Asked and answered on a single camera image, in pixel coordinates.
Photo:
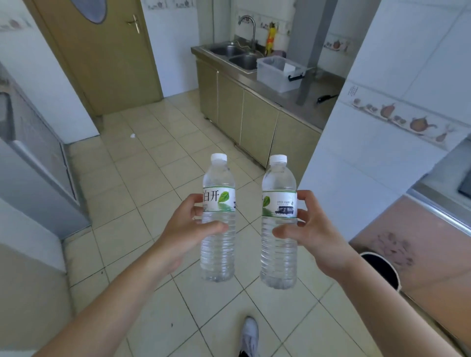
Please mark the person's left hand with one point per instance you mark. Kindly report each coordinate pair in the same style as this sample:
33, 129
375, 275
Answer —
176, 239

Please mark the person's right hand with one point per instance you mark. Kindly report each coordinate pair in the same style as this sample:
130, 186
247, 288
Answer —
323, 242

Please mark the person's right middle finger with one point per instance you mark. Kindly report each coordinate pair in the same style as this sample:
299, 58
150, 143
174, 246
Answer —
304, 216

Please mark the person's left thumb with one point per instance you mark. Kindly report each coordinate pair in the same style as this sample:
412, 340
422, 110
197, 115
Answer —
215, 228

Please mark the person's left middle finger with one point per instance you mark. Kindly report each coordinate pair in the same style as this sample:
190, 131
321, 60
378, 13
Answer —
197, 214

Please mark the person's right thumb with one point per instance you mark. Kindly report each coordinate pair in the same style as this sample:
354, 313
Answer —
289, 231

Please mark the clear water bottle leaf label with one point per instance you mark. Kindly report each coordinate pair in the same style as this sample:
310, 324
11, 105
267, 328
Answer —
278, 261
218, 253

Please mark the person's left forearm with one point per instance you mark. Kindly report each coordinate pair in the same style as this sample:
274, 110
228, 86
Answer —
110, 305

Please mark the person's right forearm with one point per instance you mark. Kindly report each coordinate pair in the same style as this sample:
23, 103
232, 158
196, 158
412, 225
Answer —
390, 316

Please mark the black trash bin white rim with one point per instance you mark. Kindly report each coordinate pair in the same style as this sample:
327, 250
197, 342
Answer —
382, 270

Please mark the beige kitchen base cabinet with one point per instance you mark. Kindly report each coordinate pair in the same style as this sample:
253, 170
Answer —
250, 121

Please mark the white sneaker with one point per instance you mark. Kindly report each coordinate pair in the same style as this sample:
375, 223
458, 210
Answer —
249, 336

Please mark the small black tool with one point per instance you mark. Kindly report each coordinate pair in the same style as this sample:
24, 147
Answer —
326, 98

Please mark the clear plastic storage box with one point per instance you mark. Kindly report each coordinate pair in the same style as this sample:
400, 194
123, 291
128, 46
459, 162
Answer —
278, 75

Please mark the stainless steel double sink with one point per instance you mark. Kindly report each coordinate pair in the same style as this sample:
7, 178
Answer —
235, 55

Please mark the purple cup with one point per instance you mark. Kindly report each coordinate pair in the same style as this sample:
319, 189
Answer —
279, 54

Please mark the grey metal appliance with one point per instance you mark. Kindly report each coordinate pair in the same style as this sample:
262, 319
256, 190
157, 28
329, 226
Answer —
33, 169

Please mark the brown wooden door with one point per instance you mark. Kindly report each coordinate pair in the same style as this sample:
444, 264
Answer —
106, 62

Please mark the yellow dish soap bottle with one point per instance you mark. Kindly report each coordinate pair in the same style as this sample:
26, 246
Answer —
271, 38

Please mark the chrome curved faucet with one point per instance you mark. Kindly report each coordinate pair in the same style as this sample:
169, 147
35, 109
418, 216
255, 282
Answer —
252, 27

